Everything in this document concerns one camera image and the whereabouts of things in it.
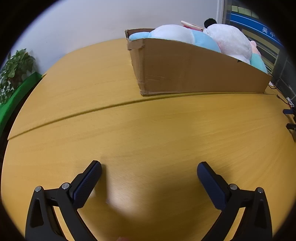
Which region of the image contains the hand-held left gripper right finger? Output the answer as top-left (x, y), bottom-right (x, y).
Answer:
top-left (197, 162), bottom-right (273, 241)

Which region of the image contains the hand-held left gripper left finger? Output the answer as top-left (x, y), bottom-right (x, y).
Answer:
top-left (25, 160), bottom-right (102, 241)

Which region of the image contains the brown cardboard box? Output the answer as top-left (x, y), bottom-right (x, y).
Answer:
top-left (125, 28), bottom-right (273, 96)

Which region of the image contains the white and black plush toy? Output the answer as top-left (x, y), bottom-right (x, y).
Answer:
top-left (203, 19), bottom-right (253, 65)

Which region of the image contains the green planter box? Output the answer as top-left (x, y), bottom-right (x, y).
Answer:
top-left (0, 72), bottom-right (42, 127)

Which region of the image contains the green leafy plant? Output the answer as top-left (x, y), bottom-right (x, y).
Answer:
top-left (0, 48), bottom-right (36, 105)

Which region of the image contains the blue cat plush toy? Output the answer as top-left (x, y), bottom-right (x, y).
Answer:
top-left (128, 24), bottom-right (222, 53)

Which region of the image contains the blue window banner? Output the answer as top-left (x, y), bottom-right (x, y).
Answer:
top-left (228, 10), bottom-right (285, 45)

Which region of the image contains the thin black cable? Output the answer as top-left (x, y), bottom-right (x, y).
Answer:
top-left (268, 83), bottom-right (292, 105)

